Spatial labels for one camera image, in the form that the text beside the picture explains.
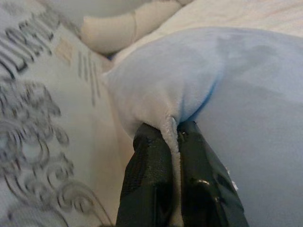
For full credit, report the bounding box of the large cream pillow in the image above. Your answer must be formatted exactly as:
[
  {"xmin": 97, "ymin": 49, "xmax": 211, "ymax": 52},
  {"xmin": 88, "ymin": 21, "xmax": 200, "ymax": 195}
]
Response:
[{"xmin": 80, "ymin": 0, "xmax": 187, "ymax": 55}]

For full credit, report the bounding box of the white quilted mattress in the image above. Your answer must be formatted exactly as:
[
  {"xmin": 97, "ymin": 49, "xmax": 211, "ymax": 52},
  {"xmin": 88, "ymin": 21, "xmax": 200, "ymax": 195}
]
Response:
[{"xmin": 113, "ymin": 0, "xmax": 303, "ymax": 62}]

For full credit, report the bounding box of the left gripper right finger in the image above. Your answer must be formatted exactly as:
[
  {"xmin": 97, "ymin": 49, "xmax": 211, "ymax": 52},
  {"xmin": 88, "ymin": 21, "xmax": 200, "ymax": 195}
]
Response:
[{"xmin": 177, "ymin": 121, "xmax": 250, "ymax": 227}]

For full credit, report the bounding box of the grey plush pillow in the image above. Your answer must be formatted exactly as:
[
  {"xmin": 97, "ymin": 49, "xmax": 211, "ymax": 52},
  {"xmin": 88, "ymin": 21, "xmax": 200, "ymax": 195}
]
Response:
[{"xmin": 103, "ymin": 27, "xmax": 303, "ymax": 227}]

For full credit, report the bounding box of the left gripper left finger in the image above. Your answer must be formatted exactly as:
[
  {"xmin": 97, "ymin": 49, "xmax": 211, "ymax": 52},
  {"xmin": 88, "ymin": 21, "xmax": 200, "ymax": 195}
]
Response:
[{"xmin": 116, "ymin": 123, "xmax": 176, "ymax": 227}]

